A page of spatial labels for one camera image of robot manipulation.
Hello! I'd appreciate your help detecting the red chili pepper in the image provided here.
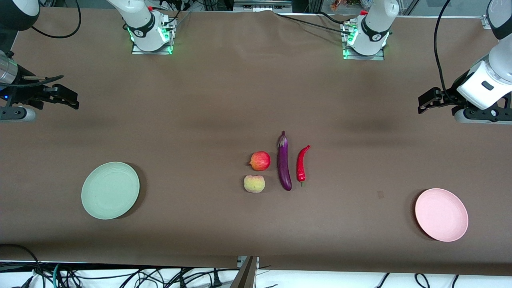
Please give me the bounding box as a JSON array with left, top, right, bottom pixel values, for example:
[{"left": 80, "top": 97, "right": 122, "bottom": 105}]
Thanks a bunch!
[{"left": 296, "top": 145, "right": 311, "bottom": 186}]

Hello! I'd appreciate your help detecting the purple eggplant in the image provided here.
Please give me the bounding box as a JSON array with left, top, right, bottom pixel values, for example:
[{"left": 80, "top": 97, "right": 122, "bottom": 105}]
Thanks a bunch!
[{"left": 277, "top": 131, "right": 292, "bottom": 191}]

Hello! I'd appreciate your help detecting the red pomegranate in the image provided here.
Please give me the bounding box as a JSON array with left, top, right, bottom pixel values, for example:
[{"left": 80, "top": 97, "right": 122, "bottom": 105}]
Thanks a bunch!
[{"left": 249, "top": 151, "right": 271, "bottom": 172}]

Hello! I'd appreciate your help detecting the yellow pink peach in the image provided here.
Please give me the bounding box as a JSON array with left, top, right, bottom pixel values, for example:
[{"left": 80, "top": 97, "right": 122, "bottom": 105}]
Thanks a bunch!
[{"left": 244, "top": 175, "right": 266, "bottom": 194}]

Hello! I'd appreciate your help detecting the pale green plate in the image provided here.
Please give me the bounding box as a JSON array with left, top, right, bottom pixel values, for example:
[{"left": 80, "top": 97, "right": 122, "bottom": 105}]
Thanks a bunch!
[{"left": 81, "top": 162, "right": 140, "bottom": 220}]

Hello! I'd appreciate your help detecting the pink plate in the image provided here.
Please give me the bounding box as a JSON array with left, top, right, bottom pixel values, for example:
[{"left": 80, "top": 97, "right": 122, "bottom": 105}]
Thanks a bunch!
[{"left": 415, "top": 188, "right": 469, "bottom": 242}]

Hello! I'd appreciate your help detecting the brown table cover cloth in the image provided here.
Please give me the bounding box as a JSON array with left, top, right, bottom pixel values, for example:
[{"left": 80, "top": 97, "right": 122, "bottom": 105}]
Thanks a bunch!
[{"left": 0, "top": 7, "right": 512, "bottom": 276}]

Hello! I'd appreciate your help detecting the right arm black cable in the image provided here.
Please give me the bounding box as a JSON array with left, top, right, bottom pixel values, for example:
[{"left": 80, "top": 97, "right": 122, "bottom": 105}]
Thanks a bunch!
[{"left": 18, "top": 0, "right": 82, "bottom": 86}]

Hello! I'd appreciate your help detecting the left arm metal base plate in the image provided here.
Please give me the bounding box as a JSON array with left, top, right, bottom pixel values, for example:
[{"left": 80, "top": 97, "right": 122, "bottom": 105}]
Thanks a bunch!
[{"left": 342, "top": 22, "right": 385, "bottom": 61}]

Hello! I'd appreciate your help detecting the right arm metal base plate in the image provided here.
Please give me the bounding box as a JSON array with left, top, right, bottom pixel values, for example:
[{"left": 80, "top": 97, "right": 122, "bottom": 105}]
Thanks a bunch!
[{"left": 131, "top": 18, "right": 173, "bottom": 55}]

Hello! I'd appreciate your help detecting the short black table cable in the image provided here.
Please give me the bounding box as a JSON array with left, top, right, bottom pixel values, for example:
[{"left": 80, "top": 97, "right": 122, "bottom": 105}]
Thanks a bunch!
[{"left": 318, "top": 11, "right": 346, "bottom": 24}]

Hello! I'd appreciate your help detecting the long black table cable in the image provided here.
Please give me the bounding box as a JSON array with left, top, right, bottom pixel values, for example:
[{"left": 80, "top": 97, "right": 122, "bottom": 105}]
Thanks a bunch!
[{"left": 276, "top": 13, "right": 352, "bottom": 34}]

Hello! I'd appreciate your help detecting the thick black cable loop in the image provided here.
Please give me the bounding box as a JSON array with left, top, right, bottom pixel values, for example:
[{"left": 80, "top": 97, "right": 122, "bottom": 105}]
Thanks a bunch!
[{"left": 0, "top": 244, "right": 45, "bottom": 288}]

